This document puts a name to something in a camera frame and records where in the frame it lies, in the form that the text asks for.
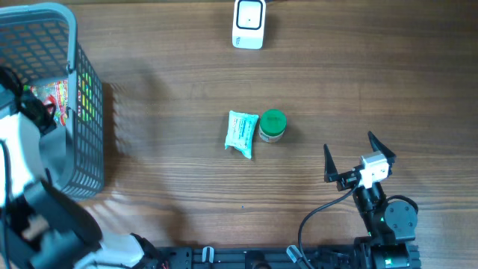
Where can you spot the black aluminium mounting rail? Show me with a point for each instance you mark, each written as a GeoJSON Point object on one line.
{"type": "Point", "coordinates": [323, 257]}

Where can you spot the grey plastic mesh basket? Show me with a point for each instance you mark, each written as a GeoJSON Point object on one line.
{"type": "Point", "coordinates": [39, 42]}

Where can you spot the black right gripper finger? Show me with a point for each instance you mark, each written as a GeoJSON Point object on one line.
{"type": "Point", "coordinates": [330, 170]}
{"type": "Point", "coordinates": [377, 145]}

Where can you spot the green lid jar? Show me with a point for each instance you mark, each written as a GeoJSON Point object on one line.
{"type": "Point", "coordinates": [272, 125]}

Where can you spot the mint toilet wipes pack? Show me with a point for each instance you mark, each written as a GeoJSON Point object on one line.
{"type": "Point", "coordinates": [240, 132]}

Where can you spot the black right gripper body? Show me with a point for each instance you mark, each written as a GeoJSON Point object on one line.
{"type": "Point", "coordinates": [346, 180]}

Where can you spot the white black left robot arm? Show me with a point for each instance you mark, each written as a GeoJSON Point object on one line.
{"type": "Point", "coordinates": [40, 226]}

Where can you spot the colourful candy bag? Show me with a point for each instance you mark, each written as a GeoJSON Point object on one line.
{"type": "Point", "coordinates": [53, 93]}

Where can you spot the white barcode scanner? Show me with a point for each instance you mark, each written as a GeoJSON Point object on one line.
{"type": "Point", "coordinates": [248, 24]}

